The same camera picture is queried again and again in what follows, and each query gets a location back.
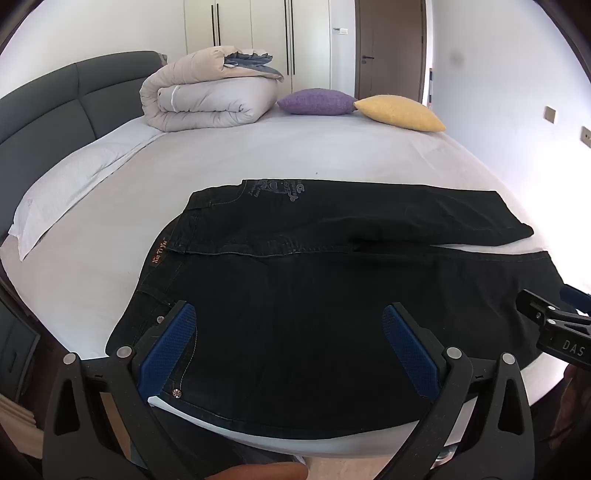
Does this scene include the black denim pants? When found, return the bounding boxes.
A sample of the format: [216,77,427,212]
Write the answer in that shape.
[105,178,570,440]

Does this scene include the yellow cushion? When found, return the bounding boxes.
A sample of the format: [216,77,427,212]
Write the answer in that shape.
[354,95,447,133]

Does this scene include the dark nightstand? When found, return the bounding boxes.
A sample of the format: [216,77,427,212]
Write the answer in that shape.
[0,300,41,407]

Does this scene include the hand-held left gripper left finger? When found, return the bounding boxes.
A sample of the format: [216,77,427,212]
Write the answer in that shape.
[41,301,199,480]

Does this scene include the folded beige duvet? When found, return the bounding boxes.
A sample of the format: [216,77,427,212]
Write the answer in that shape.
[140,46,279,133]

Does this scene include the person's left hand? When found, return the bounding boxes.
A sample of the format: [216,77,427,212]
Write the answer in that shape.
[205,462,309,480]

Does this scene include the brown wooden door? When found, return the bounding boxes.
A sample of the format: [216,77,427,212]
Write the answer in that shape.
[355,0,428,104]

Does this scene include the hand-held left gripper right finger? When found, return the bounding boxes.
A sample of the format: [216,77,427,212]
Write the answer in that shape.
[381,302,550,480]

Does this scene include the white wardrobe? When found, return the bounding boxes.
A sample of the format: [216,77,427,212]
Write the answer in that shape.
[184,0,356,99]

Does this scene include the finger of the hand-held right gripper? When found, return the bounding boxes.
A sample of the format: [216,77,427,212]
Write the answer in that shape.
[558,284,591,318]
[516,289,579,329]

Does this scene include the purple cushion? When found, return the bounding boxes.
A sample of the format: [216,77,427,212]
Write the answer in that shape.
[276,89,358,116]

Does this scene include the white pillow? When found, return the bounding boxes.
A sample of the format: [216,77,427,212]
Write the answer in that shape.
[9,129,162,261]

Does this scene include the grey upholstered headboard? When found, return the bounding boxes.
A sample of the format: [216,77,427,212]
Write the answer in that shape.
[0,51,169,241]

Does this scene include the folded blue-grey blanket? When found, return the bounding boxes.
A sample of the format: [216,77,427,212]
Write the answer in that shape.
[225,52,284,84]

